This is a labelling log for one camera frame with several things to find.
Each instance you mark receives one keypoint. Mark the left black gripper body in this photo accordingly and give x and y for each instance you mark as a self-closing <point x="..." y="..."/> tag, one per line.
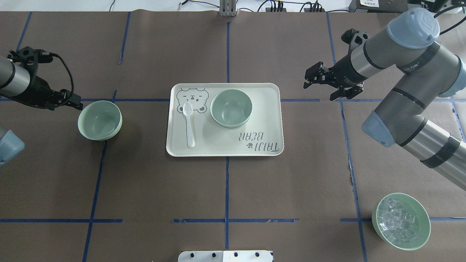
<point x="38" y="90"/>

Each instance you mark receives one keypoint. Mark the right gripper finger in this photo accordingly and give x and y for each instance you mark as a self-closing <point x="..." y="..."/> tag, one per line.
<point x="316" y="72"/>
<point x="349" y="93"/>

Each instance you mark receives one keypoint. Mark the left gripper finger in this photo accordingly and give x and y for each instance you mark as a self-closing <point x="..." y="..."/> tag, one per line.
<point x="68" y="96"/>
<point x="74" y="103"/>

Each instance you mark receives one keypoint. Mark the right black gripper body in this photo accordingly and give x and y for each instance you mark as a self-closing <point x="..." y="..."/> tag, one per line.
<point x="343" y="71"/>

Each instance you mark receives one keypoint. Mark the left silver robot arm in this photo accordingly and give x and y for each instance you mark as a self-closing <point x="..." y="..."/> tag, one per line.
<point x="9" y="69"/>

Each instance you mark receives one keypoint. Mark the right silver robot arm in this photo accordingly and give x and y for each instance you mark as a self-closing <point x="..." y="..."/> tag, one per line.
<point x="429" y="71"/>

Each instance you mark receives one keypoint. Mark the black computer box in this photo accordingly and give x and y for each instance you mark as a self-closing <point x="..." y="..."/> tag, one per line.
<point x="381" y="6"/>

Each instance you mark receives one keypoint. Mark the black power strip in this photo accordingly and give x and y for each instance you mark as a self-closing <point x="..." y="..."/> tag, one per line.
<point x="283" y="7"/>

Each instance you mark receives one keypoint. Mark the white bear tray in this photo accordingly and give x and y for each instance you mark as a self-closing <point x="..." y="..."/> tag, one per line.
<point x="262" y="135"/>

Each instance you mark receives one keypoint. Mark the green bowl on tray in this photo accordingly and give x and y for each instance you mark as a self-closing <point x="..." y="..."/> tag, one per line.
<point x="233" y="126"/>

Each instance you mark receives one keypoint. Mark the white plastic spoon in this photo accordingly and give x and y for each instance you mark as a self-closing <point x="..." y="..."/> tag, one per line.
<point x="187" y="111"/>

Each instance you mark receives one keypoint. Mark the green bowl with ice cubes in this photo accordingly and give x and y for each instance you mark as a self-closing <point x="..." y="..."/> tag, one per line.
<point x="401" y="221"/>

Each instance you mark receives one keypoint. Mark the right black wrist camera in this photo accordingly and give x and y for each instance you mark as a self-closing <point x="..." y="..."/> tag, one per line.
<point x="354" y="37"/>

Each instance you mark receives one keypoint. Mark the aluminium frame post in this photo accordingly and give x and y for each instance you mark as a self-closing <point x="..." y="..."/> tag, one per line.
<point x="228" y="8"/>

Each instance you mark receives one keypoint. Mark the white camera post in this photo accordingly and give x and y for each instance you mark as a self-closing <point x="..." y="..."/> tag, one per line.
<point x="226" y="256"/>

